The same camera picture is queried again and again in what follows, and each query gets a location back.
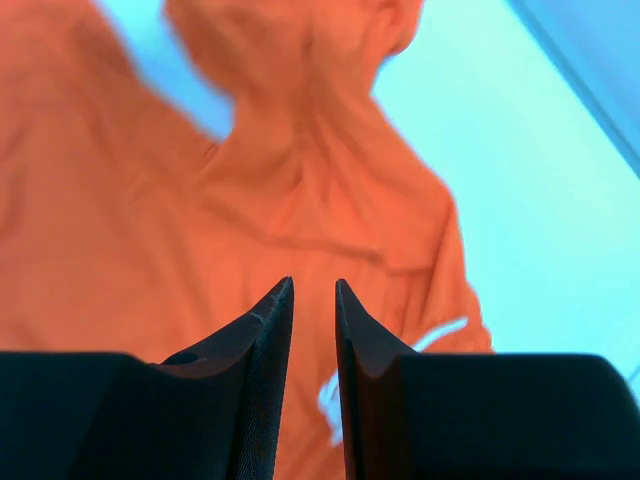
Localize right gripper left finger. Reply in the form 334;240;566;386
1;278;294;479

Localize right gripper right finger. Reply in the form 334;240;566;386
336;281;639;479

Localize orange mesh shorts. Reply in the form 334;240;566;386
1;1;492;479

